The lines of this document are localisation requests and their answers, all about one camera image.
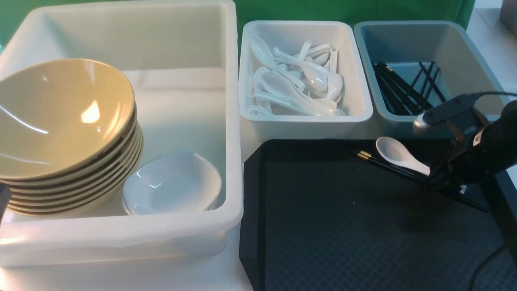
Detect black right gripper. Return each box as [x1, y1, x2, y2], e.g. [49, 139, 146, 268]
[428, 101, 516, 194]

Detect white soup spoon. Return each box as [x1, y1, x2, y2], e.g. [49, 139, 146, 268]
[376, 137, 431, 176]

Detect black chopstick gold band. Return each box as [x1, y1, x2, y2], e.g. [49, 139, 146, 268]
[357, 150, 491, 212]

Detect white square dish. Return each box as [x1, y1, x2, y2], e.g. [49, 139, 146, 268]
[122, 149, 222, 215]
[121, 197, 220, 215]

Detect tan noodle bowl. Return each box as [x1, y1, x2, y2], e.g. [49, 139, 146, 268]
[0, 59, 135, 180]

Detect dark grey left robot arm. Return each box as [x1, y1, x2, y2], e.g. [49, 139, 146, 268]
[0, 183, 12, 223]

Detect tan stacked bowl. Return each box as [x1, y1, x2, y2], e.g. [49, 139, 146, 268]
[8, 145, 143, 211]
[8, 129, 143, 201]
[9, 123, 141, 199]
[8, 154, 143, 217]
[8, 134, 143, 212]

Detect bottom tan stacked bowl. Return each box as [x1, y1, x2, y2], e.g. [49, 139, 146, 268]
[8, 154, 143, 217]

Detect tan bowl stack top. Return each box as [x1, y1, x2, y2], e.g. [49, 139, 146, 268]
[0, 108, 137, 188]

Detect black chopsticks in bin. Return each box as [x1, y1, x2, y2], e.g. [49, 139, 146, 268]
[373, 61, 446, 116]

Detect grey-blue chopstick bin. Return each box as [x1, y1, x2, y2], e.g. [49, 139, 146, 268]
[354, 21, 503, 139]

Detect black serving tray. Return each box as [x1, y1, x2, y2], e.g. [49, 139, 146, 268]
[239, 140, 516, 291]

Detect pile of white spoons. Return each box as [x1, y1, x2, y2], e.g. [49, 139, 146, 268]
[246, 35, 345, 116]

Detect white spoon bin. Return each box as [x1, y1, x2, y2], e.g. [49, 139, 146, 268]
[239, 21, 374, 141]

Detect large white plastic tub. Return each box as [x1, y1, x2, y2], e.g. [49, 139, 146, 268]
[1, 0, 244, 267]

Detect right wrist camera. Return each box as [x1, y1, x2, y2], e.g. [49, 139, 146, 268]
[412, 93, 489, 135]

